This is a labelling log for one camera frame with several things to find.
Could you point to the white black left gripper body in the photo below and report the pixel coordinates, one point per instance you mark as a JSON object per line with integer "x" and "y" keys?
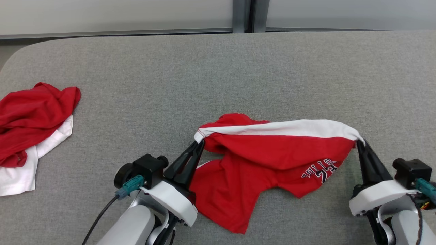
{"x": 173, "y": 202}

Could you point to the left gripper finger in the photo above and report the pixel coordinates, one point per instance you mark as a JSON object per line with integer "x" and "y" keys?
{"x": 180, "y": 163}
{"x": 190, "y": 170}

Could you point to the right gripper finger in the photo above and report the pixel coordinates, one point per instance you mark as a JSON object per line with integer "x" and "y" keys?
{"x": 378, "y": 172}
{"x": 366, "y": 170}

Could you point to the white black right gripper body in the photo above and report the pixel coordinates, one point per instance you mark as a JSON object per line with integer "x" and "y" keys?
{"x": 378, "y": 197}

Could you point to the red white basketball shorts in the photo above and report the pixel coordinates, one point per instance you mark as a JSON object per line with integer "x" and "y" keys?
{"x": 259, "y": 160}

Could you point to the red white basketball jersey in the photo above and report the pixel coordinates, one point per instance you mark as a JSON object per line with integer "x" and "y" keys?
{"x": 30, "y": 115}

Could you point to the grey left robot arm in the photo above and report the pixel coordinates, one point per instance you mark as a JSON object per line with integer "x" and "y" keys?
{"x": 129, "y": 228}

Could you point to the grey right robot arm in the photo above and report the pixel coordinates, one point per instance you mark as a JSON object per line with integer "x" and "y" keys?
{"x": 408, "y": 228}

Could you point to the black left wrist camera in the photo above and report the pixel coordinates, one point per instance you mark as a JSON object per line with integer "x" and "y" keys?
{"x": 150, "y": 168}

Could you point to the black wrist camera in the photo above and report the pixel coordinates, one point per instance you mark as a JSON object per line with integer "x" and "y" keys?
{"x": 150, "y": 168}
{"x": 414, "y": 170}

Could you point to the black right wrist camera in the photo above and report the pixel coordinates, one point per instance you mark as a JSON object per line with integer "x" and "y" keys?
{"x": 414, "y": 170}

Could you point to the grey double partition post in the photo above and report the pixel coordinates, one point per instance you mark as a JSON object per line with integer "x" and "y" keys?
{"x": 250, "y": 15}

